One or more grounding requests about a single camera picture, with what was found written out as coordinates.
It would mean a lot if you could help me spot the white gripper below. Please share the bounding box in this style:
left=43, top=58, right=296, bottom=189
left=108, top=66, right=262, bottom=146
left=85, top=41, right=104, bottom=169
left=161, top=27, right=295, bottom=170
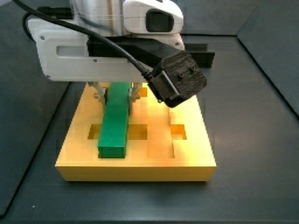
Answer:
left=27, top=16, right=185, bottom=104

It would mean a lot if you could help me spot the green rectangular bar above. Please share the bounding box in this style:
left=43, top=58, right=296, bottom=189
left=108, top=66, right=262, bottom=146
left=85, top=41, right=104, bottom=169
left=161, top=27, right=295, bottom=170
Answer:
left=97, top=82, right=131, bottom=158

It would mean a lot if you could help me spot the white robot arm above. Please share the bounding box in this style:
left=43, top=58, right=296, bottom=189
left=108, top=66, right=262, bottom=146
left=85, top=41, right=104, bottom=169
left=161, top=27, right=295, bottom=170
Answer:
left=28, top=0, right=187, bottom=106

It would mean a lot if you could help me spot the yellow slotted board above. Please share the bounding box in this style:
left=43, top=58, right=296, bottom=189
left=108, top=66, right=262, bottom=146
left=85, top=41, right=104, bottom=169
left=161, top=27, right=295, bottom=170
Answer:
left=55, top=87, right=216, bottom=182

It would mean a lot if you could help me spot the black U-shaped block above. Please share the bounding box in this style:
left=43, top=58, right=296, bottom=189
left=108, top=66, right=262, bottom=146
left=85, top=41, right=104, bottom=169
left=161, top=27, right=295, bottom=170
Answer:
left=184, top=44, right=215, bottom=68

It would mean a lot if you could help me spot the black camera cable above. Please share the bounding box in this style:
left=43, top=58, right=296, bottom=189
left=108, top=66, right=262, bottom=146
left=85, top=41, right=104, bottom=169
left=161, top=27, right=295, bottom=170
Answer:
left=11, top=0, right=161, bottom=82

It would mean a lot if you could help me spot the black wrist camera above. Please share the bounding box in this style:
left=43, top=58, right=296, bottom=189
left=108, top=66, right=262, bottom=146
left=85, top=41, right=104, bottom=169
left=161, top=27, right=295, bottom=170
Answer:
left=87, top=36, right=208, bottom=109

